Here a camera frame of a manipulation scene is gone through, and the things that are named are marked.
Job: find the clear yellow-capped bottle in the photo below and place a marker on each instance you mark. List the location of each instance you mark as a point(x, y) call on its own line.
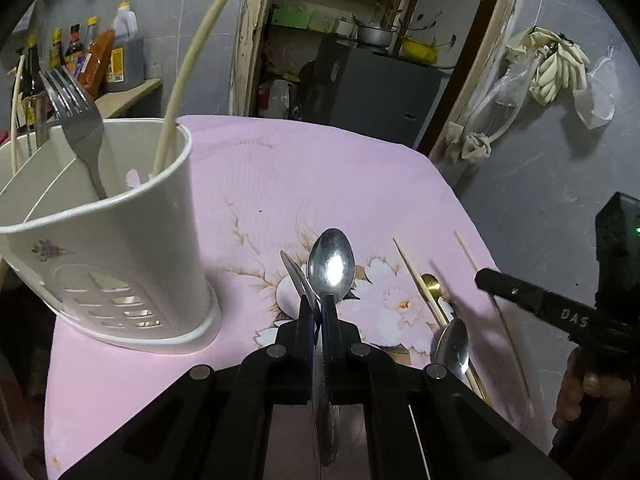
point(94, 30)

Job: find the yellow bowl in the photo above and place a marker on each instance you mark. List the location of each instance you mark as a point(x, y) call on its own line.
point(420, 51)

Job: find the white plastic jug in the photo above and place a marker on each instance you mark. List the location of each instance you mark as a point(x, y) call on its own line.
point(280, 99)

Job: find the beige kitchen counter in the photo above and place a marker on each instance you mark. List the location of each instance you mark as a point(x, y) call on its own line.
point(135, 94)

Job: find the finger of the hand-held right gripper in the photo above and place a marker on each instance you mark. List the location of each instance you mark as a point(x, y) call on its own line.
point(510, 290)

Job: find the steel fork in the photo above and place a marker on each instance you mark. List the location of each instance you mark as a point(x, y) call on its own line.
point(82, 135)

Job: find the green box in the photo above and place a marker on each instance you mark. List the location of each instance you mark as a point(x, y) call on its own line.
point(290, 18)

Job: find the orange spice bag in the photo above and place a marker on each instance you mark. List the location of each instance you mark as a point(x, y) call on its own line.
point(98, 60)

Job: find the white plastic utensil holder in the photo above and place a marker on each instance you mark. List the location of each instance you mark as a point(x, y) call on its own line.
point(125, 260)

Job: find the steel table knife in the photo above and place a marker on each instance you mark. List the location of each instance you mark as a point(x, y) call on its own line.
point(295, 275)

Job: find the clear plastic bag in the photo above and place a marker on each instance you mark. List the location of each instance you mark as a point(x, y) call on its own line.
point(510, 85)

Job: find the worn wooden door frame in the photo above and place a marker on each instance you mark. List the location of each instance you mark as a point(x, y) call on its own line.
point(247, 60)

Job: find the black-capped sauce bottle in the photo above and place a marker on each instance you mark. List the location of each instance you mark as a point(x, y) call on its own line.
point(75, 45)

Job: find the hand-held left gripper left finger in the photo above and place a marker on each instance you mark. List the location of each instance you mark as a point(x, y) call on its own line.
point(235, 410)

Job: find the large cooking oil jug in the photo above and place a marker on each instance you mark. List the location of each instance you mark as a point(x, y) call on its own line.
point(127, 50)

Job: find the gold spoon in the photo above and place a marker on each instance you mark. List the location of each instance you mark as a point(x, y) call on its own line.
point(430, 284)

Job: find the cream rubber gloves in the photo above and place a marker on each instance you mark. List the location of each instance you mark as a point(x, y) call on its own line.
point(555, 67)

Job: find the pink floral tablecloth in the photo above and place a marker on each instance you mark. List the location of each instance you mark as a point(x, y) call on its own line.
point(260, 170)

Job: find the steel cooking pot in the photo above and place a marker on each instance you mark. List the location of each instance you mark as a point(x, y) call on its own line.
point(372, 36)

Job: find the person's right hand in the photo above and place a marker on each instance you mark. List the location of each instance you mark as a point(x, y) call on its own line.
point(580, 395)

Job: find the yellow-capped sauce bottle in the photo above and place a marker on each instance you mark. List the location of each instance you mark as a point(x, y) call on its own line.
point(56, 47)

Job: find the dark sauce bottle red label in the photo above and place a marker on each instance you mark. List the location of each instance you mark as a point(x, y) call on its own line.
point(31, 80)

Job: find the blue and white packet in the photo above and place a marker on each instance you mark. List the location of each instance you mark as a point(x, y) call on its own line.
point(79, 66)

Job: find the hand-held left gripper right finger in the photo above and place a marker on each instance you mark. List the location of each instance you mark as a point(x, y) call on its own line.
point(410, 410)

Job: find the grey cabinet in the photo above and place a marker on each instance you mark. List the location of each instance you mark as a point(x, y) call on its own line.
point(385, 95)

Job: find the large steel spoon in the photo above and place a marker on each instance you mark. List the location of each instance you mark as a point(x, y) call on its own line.
point(452, 347)

